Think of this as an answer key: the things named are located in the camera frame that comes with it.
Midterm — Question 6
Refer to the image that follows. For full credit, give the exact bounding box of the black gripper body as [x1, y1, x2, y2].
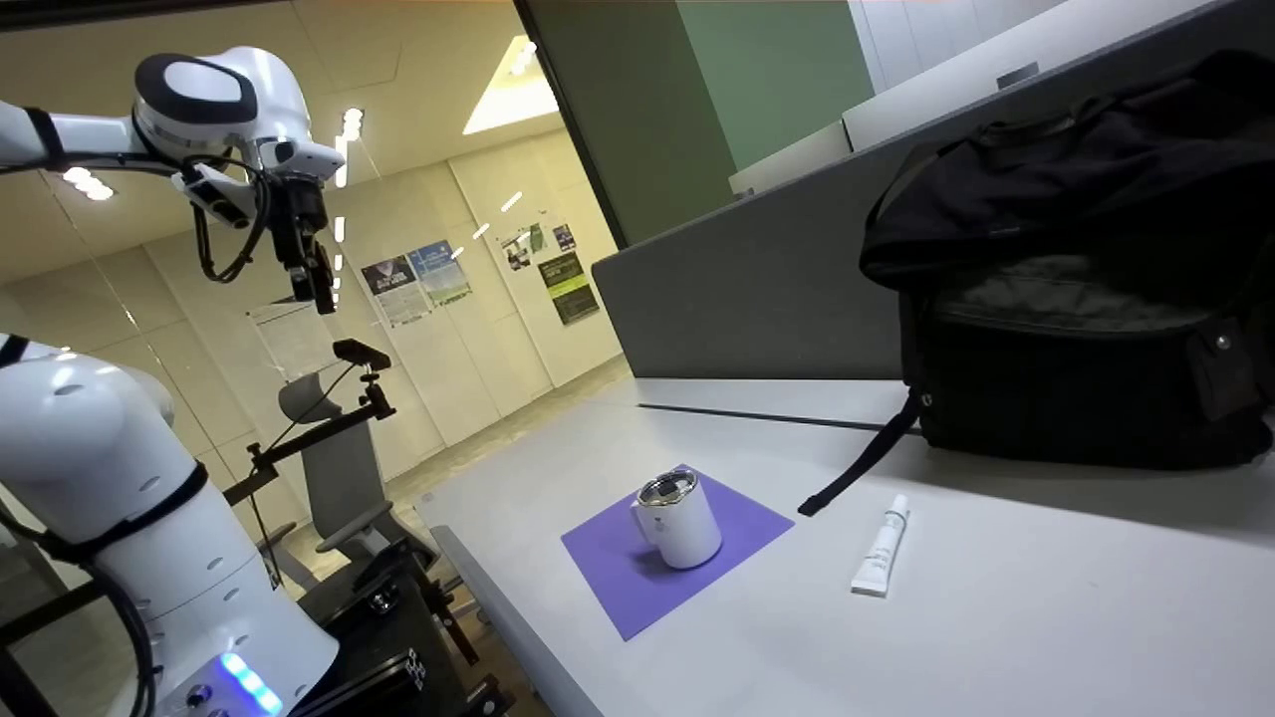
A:
[264, 177, 336, 278]

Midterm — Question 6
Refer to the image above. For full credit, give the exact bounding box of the white mug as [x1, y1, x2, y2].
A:
[630, 469, 729, 575]

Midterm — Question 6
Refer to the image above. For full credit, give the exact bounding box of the grey chair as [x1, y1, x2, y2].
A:
[275, 372, 406, 564]

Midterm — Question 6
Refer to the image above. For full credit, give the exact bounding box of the square ceiling light panel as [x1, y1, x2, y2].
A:
[458, 32, 565, 140]

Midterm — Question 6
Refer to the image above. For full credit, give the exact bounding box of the black cart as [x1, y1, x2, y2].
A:
[283, 536, 511, 717]

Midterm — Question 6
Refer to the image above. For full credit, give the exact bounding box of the grey partition panel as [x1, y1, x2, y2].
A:
[589, 0, 1275, 382]

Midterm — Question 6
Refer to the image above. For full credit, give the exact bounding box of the purple mat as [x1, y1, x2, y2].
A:
[557, 463, 798, 646]

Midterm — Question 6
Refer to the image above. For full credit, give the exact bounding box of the white tube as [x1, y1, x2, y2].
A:
[848, 489, 916, 602]

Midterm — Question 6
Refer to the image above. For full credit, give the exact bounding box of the black backpack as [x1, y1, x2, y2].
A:
[794, 50, 1275, 521]

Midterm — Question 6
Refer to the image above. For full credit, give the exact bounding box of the wall poster with photo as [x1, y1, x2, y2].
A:
[358, 250, 429, 330]

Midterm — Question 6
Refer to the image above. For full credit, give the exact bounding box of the black camera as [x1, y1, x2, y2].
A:
[329, 335, 394, 375]

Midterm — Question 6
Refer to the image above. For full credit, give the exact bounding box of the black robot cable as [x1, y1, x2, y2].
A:
[187, 169, 280, 289]

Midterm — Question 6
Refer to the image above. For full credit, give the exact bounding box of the blue wall poster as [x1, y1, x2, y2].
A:
[406, 237, 475, 310]

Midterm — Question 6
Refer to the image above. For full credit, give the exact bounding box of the black camera stand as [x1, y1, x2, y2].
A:
[219, 372, 402, 510]

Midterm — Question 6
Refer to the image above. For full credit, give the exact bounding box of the dark green wall poster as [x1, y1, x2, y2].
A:
[532, 250, 605, 330]

